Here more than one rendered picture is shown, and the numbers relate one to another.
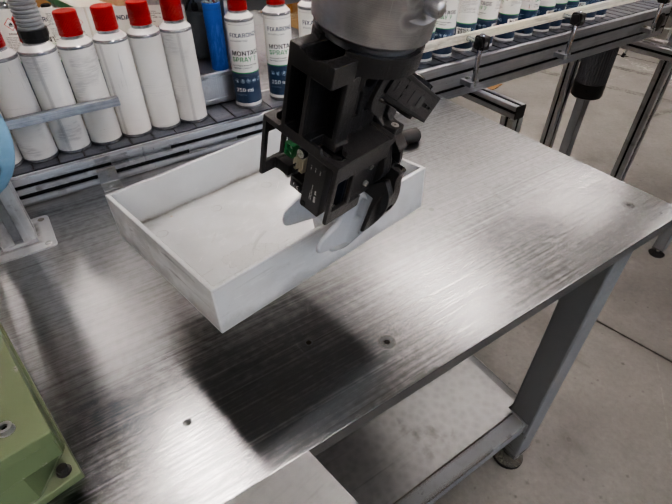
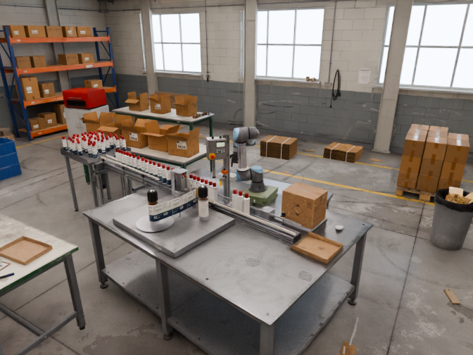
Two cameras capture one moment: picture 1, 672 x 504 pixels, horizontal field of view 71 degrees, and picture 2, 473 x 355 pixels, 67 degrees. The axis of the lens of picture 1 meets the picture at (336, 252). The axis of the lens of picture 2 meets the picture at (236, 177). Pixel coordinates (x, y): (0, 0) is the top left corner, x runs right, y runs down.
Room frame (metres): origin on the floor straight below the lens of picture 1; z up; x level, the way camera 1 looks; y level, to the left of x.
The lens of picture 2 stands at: (1.27, 3.47, 2.34)
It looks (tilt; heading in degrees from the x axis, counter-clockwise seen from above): 22 degrees down; 255
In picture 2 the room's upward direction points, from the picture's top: straight up
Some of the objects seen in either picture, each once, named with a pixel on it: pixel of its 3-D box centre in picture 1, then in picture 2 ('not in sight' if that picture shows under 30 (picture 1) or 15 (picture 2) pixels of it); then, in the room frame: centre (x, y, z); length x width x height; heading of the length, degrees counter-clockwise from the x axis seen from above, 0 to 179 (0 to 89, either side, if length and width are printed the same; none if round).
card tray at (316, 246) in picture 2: not in sight; (317, 246); (0.07, 1.40, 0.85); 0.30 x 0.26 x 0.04; 124
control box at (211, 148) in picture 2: not in sight; (216, 148); (0.62, 0.44, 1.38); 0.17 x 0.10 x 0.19; 179
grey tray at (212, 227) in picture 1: (272, 201); (227, 174); (0.43, 0.07, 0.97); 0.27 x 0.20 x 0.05; 134
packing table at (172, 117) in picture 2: not in sight; (163, 129); (0.78, -4.33, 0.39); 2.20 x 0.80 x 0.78; 134
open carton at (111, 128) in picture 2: not in sight; (115, 129); (1.63, -2.25, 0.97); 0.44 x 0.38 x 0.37; 49
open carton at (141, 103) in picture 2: not in sight; (138, 101); (1.24, -4.74, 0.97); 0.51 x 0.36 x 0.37; 47
